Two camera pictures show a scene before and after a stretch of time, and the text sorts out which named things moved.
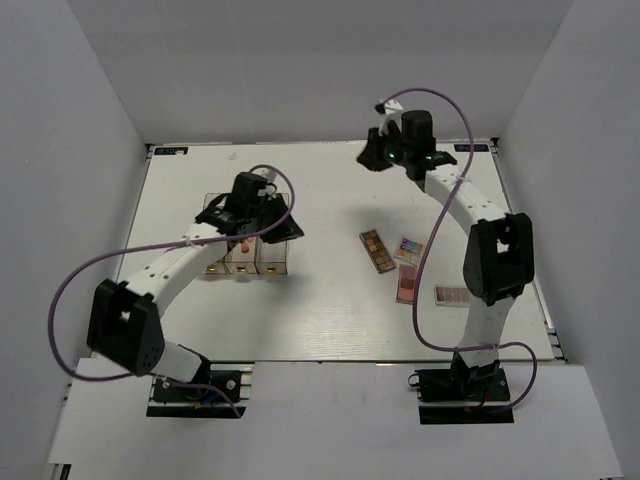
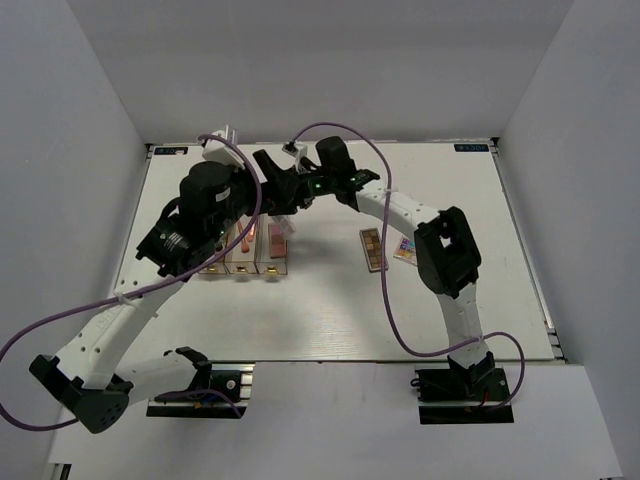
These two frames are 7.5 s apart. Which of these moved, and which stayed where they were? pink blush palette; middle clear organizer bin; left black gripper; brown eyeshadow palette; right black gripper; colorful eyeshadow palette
Moved: left black gripper; right black gripper; pink blush palette; brown eyeshadow palette
Stayed: middle clear organizer bin; colorful eyeshadow palette
